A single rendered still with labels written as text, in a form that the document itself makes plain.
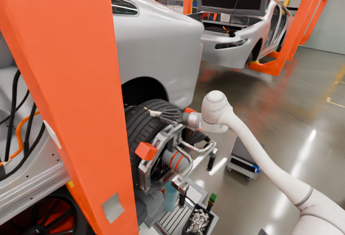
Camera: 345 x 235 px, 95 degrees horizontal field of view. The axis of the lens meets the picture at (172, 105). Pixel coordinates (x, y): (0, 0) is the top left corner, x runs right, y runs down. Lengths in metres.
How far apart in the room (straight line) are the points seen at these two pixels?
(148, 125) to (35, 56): 0.72
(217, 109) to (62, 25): 0.58
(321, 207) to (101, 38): 0.86
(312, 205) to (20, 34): 0.94
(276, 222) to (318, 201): 1.40
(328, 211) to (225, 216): 1.29
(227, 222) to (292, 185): 1.25
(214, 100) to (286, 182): 0.44
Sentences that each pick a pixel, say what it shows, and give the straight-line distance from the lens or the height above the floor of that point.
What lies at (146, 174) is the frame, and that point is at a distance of 0.98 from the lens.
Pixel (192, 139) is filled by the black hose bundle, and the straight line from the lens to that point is 1.09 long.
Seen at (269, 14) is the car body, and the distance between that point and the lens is 4.46.
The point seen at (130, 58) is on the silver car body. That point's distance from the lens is 1.08.
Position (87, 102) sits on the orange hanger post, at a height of 1.57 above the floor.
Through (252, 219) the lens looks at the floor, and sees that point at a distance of 2.12.
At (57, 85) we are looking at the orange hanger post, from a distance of 0.36.
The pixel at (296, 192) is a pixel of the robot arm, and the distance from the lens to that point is 0.85.
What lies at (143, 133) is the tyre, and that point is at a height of 1.13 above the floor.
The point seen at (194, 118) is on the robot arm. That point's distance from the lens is 0.86.
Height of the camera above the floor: 1.76
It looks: 33 degrees down
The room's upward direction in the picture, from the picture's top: 5 degrees clockwise
